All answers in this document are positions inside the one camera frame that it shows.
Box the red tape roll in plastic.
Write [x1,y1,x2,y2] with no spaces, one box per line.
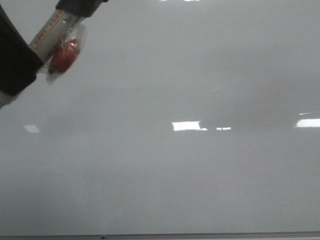
[46,23,87,85]

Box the grey aluminium whiteboard frame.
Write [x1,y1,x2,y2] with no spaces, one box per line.
[0,230,320,240]

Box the white black whiteboard marker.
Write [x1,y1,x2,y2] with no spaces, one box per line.
[28,9,77,63]

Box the black cloth covered gripper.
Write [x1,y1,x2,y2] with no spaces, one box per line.
[0,0,110,97]

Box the white glossy whiteboard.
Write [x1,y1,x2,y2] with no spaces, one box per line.
[0,0,320,235]

